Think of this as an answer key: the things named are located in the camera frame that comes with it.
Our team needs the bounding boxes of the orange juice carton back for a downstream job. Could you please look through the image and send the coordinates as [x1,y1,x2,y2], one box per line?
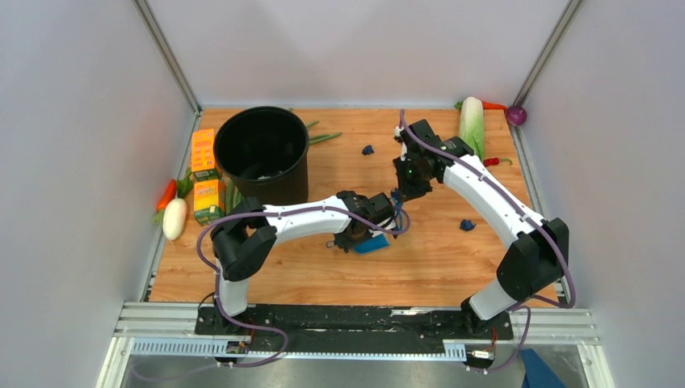
[190,129,221,181]

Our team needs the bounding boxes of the green beans behind bucket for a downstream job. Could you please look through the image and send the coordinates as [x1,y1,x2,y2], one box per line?
[305,120,343,145]

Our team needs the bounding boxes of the orange juice carton front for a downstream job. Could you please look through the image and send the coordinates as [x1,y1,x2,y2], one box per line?
[193,179,226,226]

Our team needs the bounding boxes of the orange juice carton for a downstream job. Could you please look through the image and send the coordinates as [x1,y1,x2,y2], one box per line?
[190,129,221,181]
[193,179,226,226]

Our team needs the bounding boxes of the green bean bundle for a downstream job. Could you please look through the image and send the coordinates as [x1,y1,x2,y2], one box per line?
[225,180,243,214]

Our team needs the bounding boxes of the white daikon radish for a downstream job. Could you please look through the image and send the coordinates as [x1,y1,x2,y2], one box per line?
[162,198,187,241]

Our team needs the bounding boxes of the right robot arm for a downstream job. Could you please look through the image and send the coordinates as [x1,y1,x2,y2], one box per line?
[393,120,569,339]

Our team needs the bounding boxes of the carrot at right corner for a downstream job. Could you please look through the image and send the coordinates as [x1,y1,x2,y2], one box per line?
[481,100,507,111]

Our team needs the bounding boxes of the blue dustpan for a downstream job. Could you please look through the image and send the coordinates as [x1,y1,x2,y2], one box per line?
[326,234,390,255]

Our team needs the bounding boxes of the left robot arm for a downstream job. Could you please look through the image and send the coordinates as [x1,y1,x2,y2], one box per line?
[203,191,409,335]

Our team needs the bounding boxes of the red chili pepper right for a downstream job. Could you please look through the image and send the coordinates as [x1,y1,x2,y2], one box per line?
[483,158,513,167]

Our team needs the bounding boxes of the carrot at left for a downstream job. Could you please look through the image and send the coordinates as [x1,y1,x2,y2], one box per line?
[156,179,177,212]

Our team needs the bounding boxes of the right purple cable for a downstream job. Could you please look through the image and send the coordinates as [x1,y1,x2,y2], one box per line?
[398,108,577,373]

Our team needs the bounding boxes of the purple onion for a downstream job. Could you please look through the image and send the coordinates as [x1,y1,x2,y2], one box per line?
[505,105,527,126]

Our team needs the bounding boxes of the black trash bucket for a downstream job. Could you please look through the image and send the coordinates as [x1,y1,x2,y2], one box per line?
[213,106,309,205]

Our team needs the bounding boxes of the blue cloth at bottom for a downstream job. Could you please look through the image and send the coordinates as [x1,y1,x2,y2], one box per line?
[519,349,565,388]

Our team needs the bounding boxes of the napa cabbage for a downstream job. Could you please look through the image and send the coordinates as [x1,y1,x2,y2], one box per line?
[459,96,485,160]

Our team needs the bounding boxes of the blue hand brush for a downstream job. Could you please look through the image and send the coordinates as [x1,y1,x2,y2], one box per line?
[390,188,404,230]

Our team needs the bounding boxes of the white slotted cable duct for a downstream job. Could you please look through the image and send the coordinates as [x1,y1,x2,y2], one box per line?
[130,337,467,362]

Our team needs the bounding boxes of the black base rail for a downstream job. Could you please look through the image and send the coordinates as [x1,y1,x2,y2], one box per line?
[195,304,514,351]

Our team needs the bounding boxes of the blue paper scrap right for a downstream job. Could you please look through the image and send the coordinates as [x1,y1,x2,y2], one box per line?
[460,219,477,231]

